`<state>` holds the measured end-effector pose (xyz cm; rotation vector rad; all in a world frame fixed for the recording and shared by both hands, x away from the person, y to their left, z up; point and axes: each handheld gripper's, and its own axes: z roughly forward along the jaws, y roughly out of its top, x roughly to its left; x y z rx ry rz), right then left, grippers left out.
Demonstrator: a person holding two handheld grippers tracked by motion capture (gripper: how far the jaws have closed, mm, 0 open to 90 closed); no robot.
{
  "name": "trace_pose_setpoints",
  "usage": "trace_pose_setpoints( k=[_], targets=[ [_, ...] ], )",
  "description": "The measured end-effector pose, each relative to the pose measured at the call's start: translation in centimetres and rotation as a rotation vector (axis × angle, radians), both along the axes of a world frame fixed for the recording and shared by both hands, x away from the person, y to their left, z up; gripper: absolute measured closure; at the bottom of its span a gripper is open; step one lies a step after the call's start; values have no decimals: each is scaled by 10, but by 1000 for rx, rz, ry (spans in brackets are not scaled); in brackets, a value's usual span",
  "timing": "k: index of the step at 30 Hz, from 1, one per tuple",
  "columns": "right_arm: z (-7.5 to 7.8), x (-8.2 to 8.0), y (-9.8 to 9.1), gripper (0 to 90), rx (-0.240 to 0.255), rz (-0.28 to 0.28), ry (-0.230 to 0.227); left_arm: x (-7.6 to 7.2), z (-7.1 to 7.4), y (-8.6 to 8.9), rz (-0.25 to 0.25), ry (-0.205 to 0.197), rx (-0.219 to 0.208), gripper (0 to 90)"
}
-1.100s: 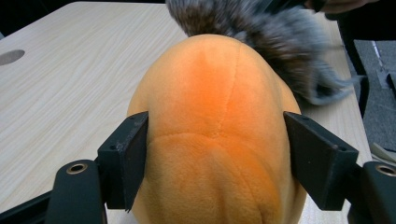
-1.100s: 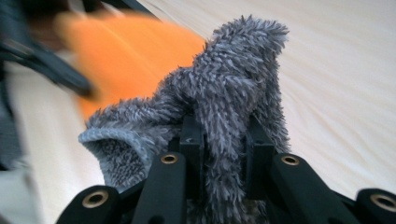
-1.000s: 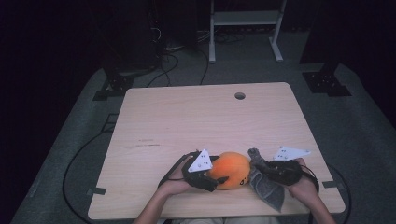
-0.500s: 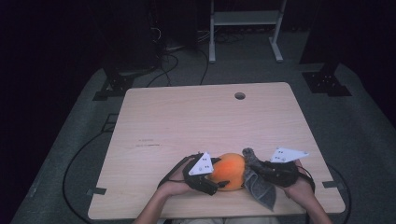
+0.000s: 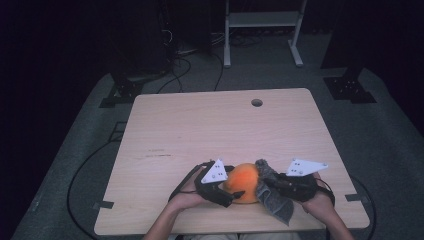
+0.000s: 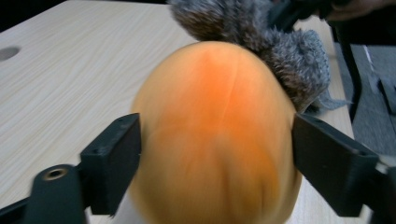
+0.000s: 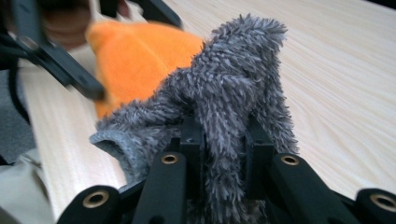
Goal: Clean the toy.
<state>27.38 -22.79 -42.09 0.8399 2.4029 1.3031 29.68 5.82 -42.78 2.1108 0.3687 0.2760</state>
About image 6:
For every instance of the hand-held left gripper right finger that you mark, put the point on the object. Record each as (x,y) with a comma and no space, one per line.
(330,161)

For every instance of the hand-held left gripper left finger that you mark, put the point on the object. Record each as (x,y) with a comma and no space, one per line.
(112,155)

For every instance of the grey fuzzy cloth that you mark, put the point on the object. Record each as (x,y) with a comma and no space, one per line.
(295,62)

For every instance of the orange round plush toy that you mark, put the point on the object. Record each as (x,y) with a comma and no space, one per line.
(218,124)

